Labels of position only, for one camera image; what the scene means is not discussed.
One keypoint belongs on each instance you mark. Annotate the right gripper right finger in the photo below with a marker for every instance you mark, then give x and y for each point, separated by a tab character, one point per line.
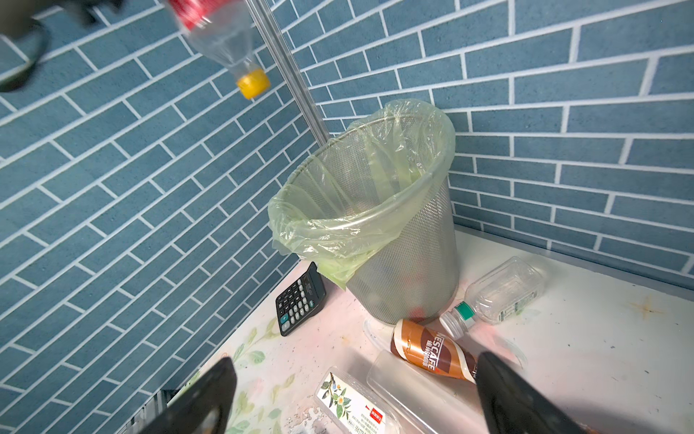
511	405

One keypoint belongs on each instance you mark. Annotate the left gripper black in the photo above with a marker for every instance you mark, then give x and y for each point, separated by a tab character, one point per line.
18	21

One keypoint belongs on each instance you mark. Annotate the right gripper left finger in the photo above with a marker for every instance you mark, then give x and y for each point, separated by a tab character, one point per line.
204	408

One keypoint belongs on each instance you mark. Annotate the clear bottle green cap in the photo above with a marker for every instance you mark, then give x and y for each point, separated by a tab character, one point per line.
499	295

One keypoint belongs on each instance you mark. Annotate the red label bottle yellow cap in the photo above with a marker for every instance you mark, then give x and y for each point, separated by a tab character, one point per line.
221	31

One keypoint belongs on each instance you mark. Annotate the mesh bin with green bag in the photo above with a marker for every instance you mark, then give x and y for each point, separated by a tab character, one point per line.
372	210

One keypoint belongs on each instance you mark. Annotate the clear frosted bottle white cap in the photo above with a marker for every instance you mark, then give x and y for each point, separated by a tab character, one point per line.
428	402

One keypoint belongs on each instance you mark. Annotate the brown coffee bottle left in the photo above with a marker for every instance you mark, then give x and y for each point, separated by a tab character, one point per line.
432	351

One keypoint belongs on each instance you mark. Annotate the white tea bottle green label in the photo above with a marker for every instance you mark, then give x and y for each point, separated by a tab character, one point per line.
353	406

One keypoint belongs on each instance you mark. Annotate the black calculator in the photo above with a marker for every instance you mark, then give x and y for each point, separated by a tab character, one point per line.
303	298

